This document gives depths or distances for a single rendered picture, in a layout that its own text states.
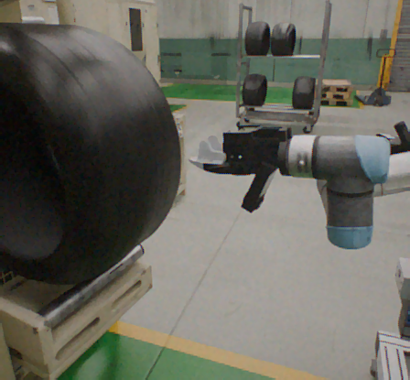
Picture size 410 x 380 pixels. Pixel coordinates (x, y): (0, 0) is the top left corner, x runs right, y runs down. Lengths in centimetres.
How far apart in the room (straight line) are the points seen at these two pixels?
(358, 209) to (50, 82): 56
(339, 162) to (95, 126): 42
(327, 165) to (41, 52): 53
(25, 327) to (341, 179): 65
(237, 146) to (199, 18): 1189
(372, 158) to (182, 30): 1220
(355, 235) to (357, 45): 1110
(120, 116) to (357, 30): 1119
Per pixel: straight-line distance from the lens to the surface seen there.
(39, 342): 85
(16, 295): 118
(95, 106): 71
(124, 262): 102
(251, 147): 67
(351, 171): 63
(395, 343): 194
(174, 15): 1284
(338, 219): 66
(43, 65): 75
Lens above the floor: 147
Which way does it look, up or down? 20 degrees down
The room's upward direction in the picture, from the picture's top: straight up
